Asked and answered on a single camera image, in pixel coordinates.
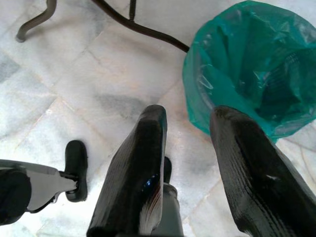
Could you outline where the black robot left foot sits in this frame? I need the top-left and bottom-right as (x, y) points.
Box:
(64, 140), (88, 202)

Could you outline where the black robot right foot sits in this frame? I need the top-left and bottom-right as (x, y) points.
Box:
(162, 156), (173, 185)

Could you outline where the silver robot right leg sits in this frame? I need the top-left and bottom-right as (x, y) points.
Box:
(160, 183), (185, 237)

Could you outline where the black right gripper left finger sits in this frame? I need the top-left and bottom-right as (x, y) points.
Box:
(87, 105), (168, 237)

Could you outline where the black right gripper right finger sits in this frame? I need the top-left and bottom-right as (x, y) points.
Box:
(209, 106), (316, 237)

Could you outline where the marble top folding table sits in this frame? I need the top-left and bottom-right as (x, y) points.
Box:
(16, 0), (191, 54)

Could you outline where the black robot foot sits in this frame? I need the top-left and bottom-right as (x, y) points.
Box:
(162, 156), (173, 185)
(64, 140), (88, 202)

